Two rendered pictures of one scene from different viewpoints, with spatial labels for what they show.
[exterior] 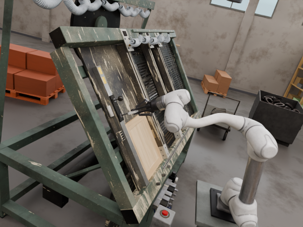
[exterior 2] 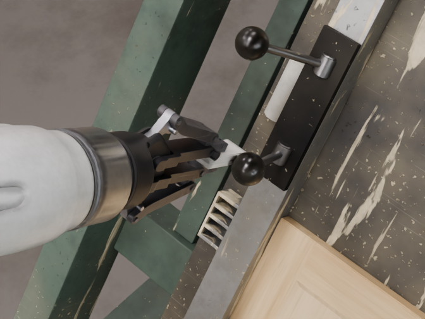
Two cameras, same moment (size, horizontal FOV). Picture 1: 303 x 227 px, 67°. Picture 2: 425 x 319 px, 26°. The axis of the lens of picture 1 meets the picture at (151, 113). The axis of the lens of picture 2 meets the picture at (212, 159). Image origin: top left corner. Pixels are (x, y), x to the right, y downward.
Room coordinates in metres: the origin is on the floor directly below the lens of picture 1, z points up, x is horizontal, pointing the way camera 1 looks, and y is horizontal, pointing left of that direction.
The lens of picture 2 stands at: (1.70, -0.46, 2.23)
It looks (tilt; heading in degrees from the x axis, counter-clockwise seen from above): 51 degrees down; 115
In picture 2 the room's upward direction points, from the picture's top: straight up
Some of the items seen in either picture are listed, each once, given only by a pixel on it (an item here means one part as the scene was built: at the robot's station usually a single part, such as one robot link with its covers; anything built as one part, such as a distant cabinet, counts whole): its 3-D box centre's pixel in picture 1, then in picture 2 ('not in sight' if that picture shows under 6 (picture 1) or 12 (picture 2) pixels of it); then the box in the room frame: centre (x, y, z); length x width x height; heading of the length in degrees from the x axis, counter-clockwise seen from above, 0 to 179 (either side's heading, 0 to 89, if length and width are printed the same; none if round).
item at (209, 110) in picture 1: (219, 109); not in sight; (4.70, -1.43, 0.47); 1.20 x 0.70 x 0.95; 166
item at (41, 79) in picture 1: (26, 72); not in sight; (4.40, 2.70, 0.41); 1.38 x 0.99 x 0.81; 85
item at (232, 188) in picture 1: (234, 191); not in sight; (1.49, -0.79, 0.94); 0.18 x 0.16 x 0.22; 7
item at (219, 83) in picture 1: (215, 81); not in sight; (7.90, -1.91, 0.33); 1.15 x 0.80 x 0.66; 176
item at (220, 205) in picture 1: (227, 200); not in sight; (1.52, -0.79, 0.80); 0.22 x 0.18 x 0.06; 170
